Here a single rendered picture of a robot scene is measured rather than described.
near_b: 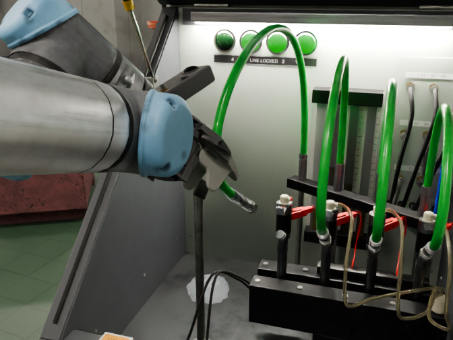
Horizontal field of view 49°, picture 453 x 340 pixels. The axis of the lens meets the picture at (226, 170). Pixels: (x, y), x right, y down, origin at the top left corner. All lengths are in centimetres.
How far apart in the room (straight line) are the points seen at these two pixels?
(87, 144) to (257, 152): 84
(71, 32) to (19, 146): 26
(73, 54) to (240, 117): 68
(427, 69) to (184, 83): 59
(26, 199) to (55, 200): 18
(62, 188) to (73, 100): 310
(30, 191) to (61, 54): 296
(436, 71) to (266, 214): 50
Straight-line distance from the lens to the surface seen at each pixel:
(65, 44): 55
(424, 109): 111
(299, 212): 92
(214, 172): 68
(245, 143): 118
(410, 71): 110
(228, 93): 71
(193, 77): 67
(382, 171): 71
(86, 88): 37
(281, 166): 118
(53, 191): 345
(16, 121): 31
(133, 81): 59
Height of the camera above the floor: 149
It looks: 20 degrees down
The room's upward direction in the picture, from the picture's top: straight up
